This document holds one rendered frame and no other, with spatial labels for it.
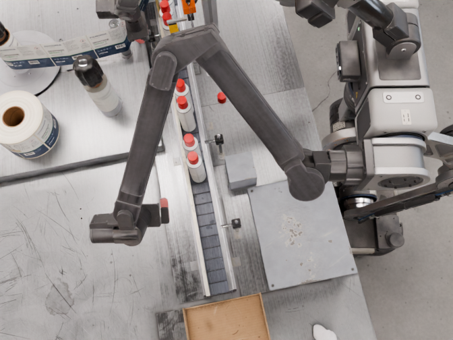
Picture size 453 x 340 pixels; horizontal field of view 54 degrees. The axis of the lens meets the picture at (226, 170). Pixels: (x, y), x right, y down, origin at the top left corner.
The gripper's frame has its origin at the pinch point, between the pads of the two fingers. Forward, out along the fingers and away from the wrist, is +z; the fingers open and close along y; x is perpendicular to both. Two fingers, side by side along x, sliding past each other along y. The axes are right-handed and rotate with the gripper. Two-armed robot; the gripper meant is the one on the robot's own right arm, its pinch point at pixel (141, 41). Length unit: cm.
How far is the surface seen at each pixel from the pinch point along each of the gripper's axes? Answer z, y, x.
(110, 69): 19.0, -3.5, -15.6
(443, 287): 104, 102, 120
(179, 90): -0.4, 21.5, 10.0
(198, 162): 1.0, 47.1, 11.8
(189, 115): 4.8, 28.5, 11.4
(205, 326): 22, 96, 4
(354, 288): 22, 94, 55
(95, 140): 18.5, 25.3, -24.4
